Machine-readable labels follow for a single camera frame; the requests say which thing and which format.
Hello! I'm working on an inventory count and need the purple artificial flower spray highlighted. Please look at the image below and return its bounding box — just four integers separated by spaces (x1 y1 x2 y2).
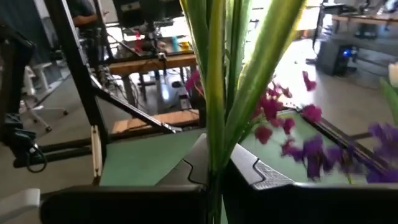
279 123 354 183
179 0 307 224
365 123 398 184

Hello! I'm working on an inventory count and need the black computer tower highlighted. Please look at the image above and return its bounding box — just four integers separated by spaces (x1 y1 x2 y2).
315 40 359 78

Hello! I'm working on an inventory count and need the teal table mat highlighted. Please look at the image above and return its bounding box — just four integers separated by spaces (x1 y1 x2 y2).
99 110 368 187

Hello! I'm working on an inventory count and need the person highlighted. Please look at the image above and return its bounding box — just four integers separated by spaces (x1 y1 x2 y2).
67 0 100 28

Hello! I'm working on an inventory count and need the white chair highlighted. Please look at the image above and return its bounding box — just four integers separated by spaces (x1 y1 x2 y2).
20 62 69 133

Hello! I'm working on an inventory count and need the black stand with cable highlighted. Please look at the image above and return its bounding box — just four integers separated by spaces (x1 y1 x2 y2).
0 18 48 174

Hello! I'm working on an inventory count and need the white artificial tulip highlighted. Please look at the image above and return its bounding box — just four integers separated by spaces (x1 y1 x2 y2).
379 61 398 125

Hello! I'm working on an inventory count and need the magenta artificial flower spray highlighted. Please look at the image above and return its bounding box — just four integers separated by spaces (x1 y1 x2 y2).
251 82 296 146
300 70 323 124
185 70 203 97

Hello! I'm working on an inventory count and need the wooden workbench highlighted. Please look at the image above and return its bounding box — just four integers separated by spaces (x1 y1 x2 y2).
107 52 199 77

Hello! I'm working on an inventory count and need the black diagonal support strut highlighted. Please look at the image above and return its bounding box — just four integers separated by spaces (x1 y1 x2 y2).
43 0 184 175

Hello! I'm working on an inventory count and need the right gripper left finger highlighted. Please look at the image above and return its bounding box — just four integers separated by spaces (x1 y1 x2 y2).
40 133 209 224

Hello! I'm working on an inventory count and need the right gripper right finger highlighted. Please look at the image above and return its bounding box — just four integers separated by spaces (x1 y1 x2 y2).
222 143 398 224

